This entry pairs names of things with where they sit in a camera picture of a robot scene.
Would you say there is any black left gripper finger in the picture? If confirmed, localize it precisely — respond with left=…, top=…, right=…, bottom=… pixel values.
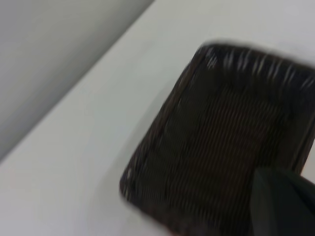
left=250, top=168, right=315, bottom=236

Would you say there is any dark brown wicker basket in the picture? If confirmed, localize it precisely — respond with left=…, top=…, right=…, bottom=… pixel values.
left=119, top=38, right=315, bottom=236

